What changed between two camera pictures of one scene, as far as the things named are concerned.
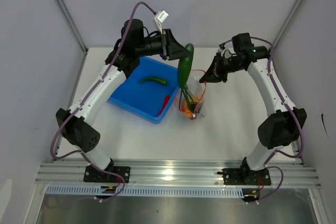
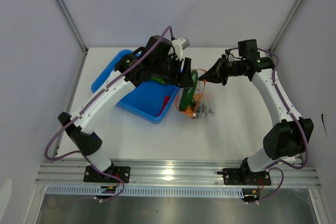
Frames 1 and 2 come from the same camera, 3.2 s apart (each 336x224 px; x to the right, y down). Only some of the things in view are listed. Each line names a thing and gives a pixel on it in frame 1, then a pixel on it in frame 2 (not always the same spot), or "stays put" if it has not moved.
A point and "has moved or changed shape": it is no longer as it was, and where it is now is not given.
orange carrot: [185, 108] stays put
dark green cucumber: [185, 66] has moved or changed shape
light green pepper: [164, 82] stays put
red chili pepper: [166, 98] stays put
